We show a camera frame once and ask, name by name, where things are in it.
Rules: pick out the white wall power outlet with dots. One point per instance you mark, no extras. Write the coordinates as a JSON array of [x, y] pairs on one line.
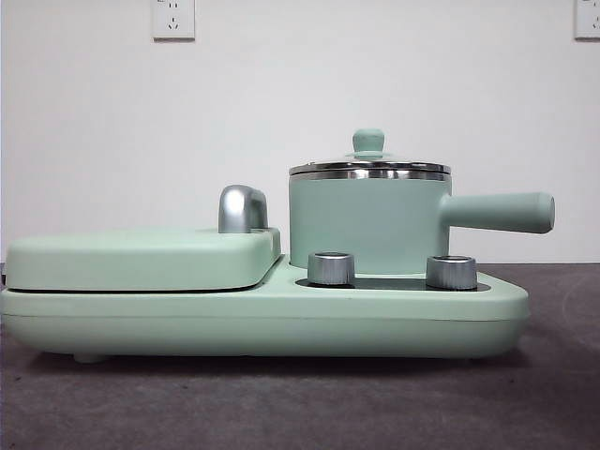
[[588, 19], [173, 21]]

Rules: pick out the mint green breakfast maker base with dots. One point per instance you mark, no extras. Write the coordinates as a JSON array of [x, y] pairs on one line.
[[281, 323]]

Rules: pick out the mint green griddle lid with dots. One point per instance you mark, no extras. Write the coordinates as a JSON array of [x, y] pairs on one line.
[[140, 262]]

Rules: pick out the glass pot lid green knob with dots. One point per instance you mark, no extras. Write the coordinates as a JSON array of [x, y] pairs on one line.
[[369, 140]]

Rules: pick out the chrome control knob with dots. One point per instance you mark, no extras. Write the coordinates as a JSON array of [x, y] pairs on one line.
[[451, 272], [330, 269]]

